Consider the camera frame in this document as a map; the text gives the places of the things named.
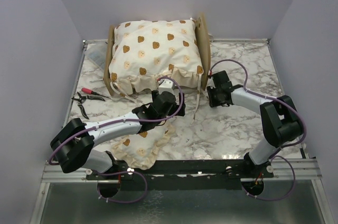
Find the small bear print pillow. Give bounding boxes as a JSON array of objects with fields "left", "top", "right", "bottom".
[{"left": 111, "top": 123, "right": 175, "bottom": 170}]

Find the large bear print cushion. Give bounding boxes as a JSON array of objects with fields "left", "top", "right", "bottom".
[{"left": 108, "top": 18, "right": 204, "bottom": 97}]

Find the wooden pet bed frame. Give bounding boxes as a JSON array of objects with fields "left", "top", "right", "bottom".
[{"left": 103, "top": 13, "right": 211, "bottom": 96}]

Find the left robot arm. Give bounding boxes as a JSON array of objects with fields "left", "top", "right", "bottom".
[{"left": 49, "top": 90, "right": 185, "bottom": 179}]

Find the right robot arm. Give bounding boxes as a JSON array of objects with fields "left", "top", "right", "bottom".
[{"left": 206, "top": 71, "right": 305, "bottom": 177}]

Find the clear plastic screw box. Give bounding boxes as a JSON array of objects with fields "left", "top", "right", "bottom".
[{"left": 84, "top": 42, "right": 108, "bottom": 71}]

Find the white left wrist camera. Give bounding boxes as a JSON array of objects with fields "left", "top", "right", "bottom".
[{"left": 158, "top": 79, "right": 174, "bottom": 94}]

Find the black front mounting rail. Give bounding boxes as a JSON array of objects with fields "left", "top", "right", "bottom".
[{"left": 86, "top": 159, "right": 274, "bottom": 191}]

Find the red handled screwdriver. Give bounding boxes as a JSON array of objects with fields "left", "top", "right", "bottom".
[{"left": 81, "top": 88, "right": 110, "bottom": 99}]

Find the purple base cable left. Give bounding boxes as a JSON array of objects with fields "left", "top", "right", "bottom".
[{"left": 91, "top": 169, "right": 149, "bottom": 204}]

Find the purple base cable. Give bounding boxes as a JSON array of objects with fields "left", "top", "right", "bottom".
[
  {"left": 244, "top": 154, "right": 296, "bottom": 201},
  {"left": 91, "top": 169, "right": 149, "bottom": 204}
]

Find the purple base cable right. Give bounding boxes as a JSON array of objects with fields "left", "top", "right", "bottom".
[{"left": 244, "top": 154, "right": 296, "bottom": 201}]

